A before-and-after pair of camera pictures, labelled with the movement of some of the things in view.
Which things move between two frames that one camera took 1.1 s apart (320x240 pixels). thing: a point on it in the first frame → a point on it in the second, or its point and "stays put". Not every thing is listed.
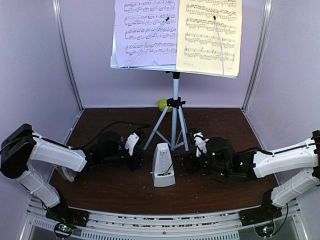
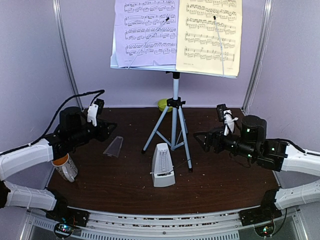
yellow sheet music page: [209, 36] stays put
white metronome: [163, 172] stays put
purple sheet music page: [146, 32] stays put
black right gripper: [189, 161] → [210, 136]
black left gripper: [136, 163] → [102, 133]
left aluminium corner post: [57, 7] stays put
